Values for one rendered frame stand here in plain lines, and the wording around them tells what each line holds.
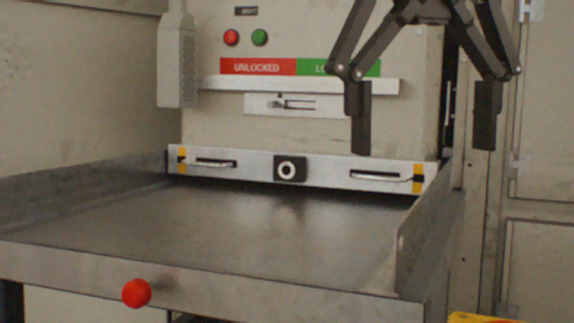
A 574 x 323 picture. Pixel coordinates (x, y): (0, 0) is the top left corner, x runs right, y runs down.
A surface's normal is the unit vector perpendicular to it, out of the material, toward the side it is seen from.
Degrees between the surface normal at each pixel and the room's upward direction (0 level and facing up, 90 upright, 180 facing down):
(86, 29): 90
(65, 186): 90
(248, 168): 90
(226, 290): 90
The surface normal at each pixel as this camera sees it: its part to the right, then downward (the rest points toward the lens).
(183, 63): 0.94, 0.07
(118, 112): 0.75, 0.11
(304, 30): -0.34, 0.11
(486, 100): -0.95, 0.04
